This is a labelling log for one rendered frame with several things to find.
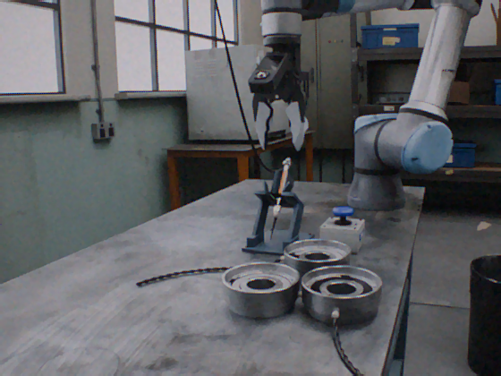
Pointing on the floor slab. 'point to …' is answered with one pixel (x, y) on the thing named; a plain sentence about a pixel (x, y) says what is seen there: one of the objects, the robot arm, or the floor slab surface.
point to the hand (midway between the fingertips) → (279, 144)
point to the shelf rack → (488, 174)
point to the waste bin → (485, 315)
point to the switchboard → (332, 82)
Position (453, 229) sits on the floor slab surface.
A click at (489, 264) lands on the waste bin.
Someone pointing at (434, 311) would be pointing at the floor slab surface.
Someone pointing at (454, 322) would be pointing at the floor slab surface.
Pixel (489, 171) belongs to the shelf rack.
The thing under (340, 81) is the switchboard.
